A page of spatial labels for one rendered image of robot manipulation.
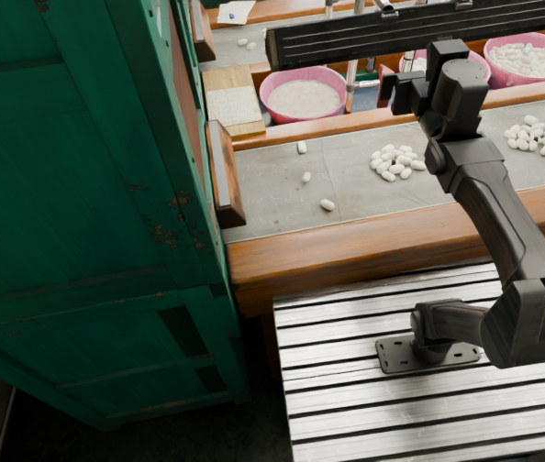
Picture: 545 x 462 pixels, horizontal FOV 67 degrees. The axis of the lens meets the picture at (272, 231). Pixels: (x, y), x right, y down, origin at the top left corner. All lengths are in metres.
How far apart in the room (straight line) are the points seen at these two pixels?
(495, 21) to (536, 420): 0.77
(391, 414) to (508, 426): 0.21
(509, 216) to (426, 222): 0.43
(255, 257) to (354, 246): 0.22
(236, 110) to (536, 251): 0.89
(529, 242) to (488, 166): 0.12
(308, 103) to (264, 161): 0.29
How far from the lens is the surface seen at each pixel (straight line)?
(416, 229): 0.95
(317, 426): 0.85
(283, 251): 0.89
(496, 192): 0.59
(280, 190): 1.03
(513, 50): 1.65
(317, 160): 1.10
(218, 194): 0.88
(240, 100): 1.26
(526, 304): 0.51
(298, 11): 1.74
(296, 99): 1.33
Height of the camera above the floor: 1.50
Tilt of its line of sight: 53 degrees down
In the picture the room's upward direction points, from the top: 5 degrees counter-clockwise
